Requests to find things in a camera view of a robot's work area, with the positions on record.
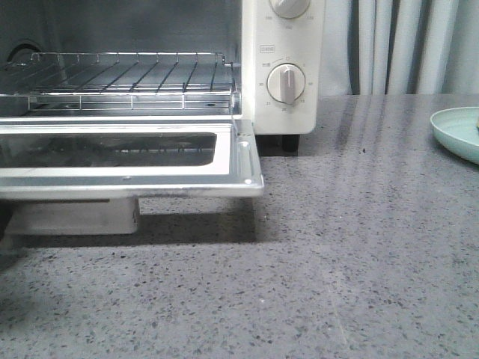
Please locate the glass oven door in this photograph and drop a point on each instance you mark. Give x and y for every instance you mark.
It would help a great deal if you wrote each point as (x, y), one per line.
(85, 175)

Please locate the black oven foot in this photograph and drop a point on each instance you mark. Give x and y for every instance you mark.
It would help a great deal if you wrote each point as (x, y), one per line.
(290, 143)

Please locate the white toaster oven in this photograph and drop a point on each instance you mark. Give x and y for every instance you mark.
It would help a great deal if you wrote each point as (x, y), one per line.
(247, 33)

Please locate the lower white timer knob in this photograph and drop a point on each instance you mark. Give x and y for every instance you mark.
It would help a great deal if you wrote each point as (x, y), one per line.
(286, 83)

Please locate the upper white temperature knob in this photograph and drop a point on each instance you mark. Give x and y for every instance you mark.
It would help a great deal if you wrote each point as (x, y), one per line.
(289, 9)

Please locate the grey white curtain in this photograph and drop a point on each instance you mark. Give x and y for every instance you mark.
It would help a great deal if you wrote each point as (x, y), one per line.
(399, 47)

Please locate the light green plate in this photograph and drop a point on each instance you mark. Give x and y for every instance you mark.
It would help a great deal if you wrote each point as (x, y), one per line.
(456, 129)

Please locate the metal wire oven rack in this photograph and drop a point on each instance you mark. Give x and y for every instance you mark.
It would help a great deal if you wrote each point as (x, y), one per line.
(125, 82)

